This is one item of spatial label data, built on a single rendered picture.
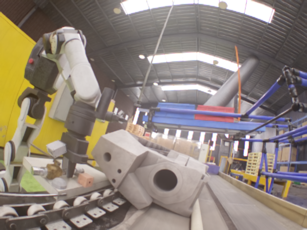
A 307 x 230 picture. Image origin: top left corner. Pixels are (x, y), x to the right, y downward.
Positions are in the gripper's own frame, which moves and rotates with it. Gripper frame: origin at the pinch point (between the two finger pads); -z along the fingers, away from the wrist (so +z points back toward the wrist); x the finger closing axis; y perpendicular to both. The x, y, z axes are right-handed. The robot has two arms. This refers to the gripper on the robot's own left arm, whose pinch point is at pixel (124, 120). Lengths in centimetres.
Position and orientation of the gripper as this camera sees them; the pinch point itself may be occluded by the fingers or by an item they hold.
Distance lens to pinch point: 113.5
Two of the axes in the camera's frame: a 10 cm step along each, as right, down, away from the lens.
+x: -0.8, -2.2, -9.7
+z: -9.6, -2.3, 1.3
